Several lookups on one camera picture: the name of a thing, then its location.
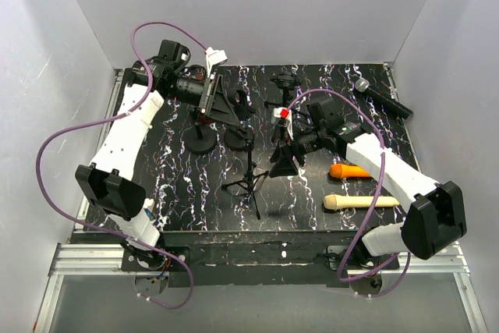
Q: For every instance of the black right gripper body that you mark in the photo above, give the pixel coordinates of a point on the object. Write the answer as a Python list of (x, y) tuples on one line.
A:
[(288, 150)]

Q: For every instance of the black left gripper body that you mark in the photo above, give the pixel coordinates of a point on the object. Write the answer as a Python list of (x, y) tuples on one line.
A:
[(210, 89)]

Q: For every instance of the black round-base stand front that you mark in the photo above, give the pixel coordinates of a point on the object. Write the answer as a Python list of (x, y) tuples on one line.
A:
[(199, 138)]

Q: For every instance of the black round-base stand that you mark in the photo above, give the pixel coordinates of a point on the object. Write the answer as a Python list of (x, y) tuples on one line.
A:
[(239, 122), (199, 138)]

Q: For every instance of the orange microphone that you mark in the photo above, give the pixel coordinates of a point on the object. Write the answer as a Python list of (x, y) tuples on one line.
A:
[(344, 171)]

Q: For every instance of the beige microphone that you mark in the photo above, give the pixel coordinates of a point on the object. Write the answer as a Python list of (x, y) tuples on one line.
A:
[(335, 202)]

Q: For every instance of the black tripod microphone stand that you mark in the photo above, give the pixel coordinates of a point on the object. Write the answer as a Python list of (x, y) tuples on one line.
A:
[(287, 84)]

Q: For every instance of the black silver-head microphone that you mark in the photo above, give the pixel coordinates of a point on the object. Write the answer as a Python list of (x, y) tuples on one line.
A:
[(363, 86)]

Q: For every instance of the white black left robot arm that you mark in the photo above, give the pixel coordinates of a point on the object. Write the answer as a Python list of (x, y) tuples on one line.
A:
[(107, 182)]

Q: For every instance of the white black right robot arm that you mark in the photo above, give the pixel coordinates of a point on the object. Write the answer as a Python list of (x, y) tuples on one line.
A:
[(435, 213)]

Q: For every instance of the black marble pattern mat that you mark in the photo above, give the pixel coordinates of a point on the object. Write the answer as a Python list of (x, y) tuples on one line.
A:
[(199, 192)]

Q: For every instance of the blue white cube toy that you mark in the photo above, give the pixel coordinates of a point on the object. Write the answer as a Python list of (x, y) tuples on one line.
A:
[(148, 207)]

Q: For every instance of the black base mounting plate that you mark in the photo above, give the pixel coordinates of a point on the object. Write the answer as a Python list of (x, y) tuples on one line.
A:
[(256, 257)]

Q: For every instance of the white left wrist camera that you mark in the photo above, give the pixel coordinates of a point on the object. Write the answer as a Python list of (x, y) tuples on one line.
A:
[(214, 58)]

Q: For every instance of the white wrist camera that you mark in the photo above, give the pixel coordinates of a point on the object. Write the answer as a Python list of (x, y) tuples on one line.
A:
[(214, 58), (282, 118)]

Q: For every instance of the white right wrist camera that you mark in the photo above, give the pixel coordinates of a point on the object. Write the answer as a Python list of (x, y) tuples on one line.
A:
[(282, 118)]

